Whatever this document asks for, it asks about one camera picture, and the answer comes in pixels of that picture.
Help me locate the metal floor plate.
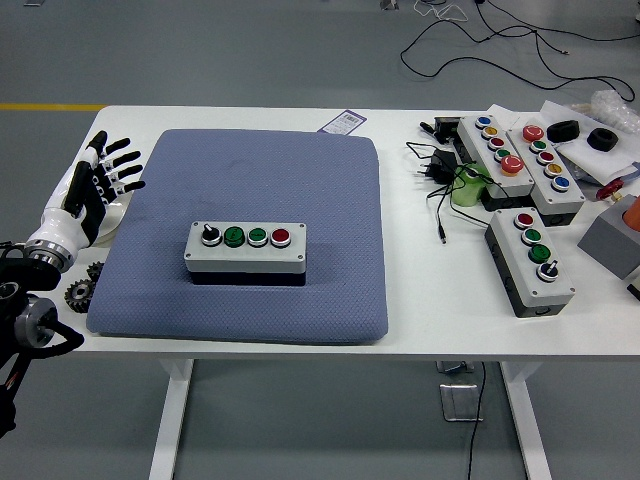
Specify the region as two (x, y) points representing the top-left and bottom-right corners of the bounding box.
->
(438, 382), (485, 423)

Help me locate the grey square block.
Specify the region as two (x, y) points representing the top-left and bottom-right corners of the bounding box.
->
(577, 192), (640, 281)

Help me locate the white table leg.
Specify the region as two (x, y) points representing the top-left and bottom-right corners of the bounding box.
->
(499, 360), (554, 480)
(148, 358), (195, 480)

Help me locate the black adapter cord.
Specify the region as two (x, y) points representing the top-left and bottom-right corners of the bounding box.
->
(404, 141), (494, 246)

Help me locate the large black metal gear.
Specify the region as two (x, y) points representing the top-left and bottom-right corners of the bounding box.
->
(63, 279), (97, 314)

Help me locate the white right table leg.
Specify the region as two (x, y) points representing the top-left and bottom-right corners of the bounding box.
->
(499, 360), (554, 480)

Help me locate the red valve handwheel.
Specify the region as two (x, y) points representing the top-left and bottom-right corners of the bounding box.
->
(594, 179), (626, 202)

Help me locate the grey four-control button box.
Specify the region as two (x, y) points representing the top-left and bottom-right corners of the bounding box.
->
(483, 207), (576, 319)
(183, 221), (308, 288)

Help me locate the small black electronic device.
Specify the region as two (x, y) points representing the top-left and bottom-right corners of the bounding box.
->
(418, 116), (464, 144)

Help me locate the white cable on floor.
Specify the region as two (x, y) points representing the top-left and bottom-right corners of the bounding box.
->
(414, 0), (469, 22)

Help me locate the black power adapter plug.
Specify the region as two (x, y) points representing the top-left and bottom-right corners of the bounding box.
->
(414, 148), (459, 185)

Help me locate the white shallow dish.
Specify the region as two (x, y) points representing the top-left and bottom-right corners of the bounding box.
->
(49, 159), (134, 246)

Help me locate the five-button box tilted on base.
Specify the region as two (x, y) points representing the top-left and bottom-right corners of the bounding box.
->
(451, 114), (537, 211)

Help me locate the large white paper sheet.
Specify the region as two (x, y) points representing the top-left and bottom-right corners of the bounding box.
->
(541, 99), (640, 187)

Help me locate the light green plastic block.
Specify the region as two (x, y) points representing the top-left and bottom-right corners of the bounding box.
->
(451, 167), (494, 209)

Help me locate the small white paper sheet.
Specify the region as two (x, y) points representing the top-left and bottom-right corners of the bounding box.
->
(484, 103), (534, 132)

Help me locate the clear bubble wrap bag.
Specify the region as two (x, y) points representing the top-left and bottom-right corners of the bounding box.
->
(569, 89), (640, 135)

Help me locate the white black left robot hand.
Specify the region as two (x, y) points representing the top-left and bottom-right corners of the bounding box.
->
(27, 129), (147, 254)

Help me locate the black cable under table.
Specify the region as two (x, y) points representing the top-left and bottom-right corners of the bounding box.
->
(467, 360), (487, 480)

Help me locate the purple barcode label card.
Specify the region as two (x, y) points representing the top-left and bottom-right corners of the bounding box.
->
(317, 109), (367, 136)

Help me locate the black cable on floor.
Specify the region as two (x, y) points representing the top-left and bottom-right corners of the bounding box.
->
(399, 0), (640, 104)

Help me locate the white left table leg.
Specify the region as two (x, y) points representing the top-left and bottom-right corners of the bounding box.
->
(148, 358), (195, 480)

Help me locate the orange cylinder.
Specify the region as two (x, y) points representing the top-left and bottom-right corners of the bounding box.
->
(621, 194), (640, 231)

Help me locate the black foam ring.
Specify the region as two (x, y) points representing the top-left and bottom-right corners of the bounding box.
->
(546, 119), (582, 144)
(586, 128), (621, 152)

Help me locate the blue-grey cushion mat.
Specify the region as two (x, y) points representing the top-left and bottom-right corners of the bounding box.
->
(85, 128), (390, 346)

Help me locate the five-button box lying flat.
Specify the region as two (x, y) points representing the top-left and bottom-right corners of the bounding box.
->
(505, 122), (587, 227)

